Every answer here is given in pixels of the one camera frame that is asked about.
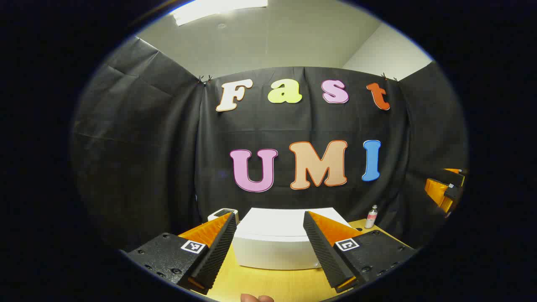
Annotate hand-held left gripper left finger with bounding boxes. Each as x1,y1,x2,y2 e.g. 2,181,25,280
126,212,238,294

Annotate small bottle with pink label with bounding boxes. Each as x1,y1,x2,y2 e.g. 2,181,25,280
364,205,378,229

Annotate ceiling light panel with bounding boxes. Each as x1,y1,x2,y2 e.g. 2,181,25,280
170,0,269,26

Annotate white toaster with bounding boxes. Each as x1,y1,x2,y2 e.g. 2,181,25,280
207,208,239,225

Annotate black backdrop cloth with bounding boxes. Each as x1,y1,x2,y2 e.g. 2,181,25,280
69,36,468,252

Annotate white microwave oven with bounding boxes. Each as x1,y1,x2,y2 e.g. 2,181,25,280
232,207,353,270

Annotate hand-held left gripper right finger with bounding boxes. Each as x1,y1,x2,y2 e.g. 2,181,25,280
303,211,416,293

